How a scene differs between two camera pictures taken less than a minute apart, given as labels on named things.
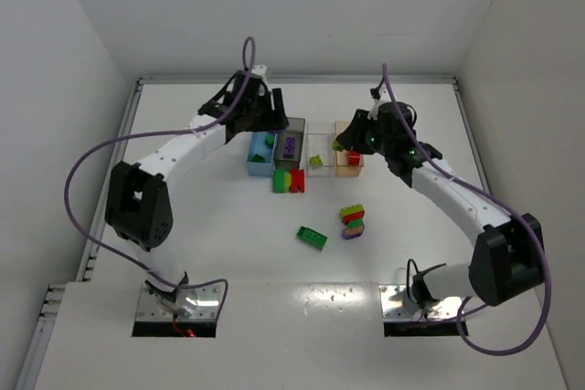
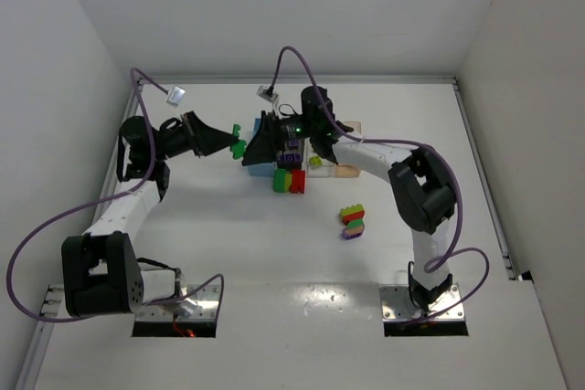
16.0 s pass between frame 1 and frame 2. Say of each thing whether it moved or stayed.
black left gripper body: moved
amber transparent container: stayed
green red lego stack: stayed
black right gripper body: moved
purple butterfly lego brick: stayed
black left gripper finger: moved
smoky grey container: stayed
